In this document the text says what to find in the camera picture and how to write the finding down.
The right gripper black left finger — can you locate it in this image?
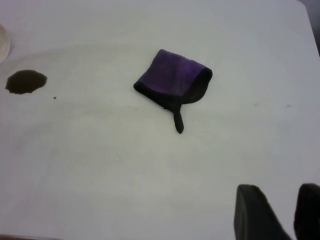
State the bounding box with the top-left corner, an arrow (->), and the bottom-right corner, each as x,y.
233,184 -> 294,240

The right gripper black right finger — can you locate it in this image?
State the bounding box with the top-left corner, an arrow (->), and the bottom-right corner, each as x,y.
293,183 -> 320,240

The purple cloth black trim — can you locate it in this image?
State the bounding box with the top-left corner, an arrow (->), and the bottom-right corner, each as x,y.
133,48 -> 214,135

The white paper cup green print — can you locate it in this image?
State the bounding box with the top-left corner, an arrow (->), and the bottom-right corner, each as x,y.
0,23 -> 12,65

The dark brown liquid spill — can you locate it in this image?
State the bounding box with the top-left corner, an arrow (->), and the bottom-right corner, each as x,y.
5,69 -> 48,96

